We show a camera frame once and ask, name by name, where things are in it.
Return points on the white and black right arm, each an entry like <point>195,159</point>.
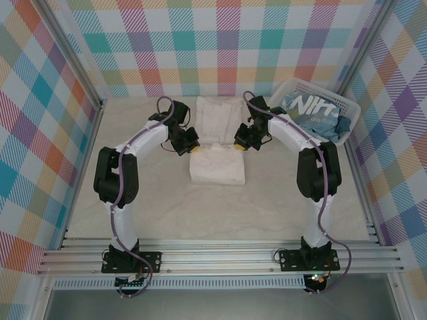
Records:
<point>318,173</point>

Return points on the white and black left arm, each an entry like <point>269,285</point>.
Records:
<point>116,176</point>

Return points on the blue t-shirt with white print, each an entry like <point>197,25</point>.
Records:
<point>310,115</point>

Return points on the white plastic basket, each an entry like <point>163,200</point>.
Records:
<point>310,86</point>

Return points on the plain blue t-shirt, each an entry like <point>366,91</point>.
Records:
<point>343,128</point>

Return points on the small circuit board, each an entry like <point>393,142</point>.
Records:
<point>131,283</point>
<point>317,280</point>

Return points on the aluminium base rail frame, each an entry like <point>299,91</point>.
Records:
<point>217,258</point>

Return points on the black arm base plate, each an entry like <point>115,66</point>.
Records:
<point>150,261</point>
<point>290,260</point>

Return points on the aluminium frame post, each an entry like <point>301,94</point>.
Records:
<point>73,56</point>
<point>362,50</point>

